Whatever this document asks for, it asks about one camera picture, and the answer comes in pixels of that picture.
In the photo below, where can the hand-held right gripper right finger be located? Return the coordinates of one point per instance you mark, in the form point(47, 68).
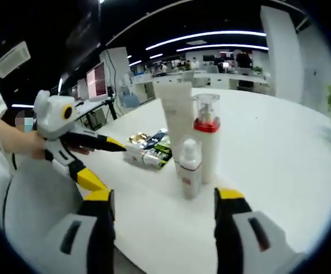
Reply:
point(228, 228)

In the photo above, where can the long ceiling light strip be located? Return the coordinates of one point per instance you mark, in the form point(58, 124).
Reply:
point(225, 45)
point(205, 34)

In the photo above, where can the black tripod laptop stand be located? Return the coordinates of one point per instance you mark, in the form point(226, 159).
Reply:
point(113, 109)

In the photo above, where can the green black skincare sachet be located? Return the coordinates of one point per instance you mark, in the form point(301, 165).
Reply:
point(162, 151)

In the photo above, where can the person in white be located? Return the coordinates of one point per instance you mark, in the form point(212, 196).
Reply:
point(40, 199)

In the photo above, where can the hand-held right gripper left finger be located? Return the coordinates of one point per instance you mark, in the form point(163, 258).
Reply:
point(102, 228)

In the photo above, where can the gold foil skincare sachet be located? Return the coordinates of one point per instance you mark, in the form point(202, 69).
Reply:
point(138, 138)

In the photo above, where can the ceiling air conditioner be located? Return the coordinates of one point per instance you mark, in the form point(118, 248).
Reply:
point(14, 58)

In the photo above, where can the small white skincare tube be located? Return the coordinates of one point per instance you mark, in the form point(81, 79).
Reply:
point(138, 157)

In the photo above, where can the white laptop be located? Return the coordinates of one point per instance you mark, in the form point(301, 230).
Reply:
point(97, 78)

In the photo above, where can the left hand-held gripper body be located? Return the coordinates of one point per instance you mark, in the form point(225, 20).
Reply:
point(54, 114)

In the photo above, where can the person's left hand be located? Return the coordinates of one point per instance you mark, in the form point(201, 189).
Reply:
point(35, 145)

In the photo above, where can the white skincare cream tube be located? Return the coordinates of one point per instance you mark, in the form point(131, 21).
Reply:
point(172, 114)

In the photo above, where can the white red-collar pump bottle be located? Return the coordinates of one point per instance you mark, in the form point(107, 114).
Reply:
point(209, 154)

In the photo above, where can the row of white desks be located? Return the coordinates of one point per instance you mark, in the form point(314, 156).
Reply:
point(211, 78)

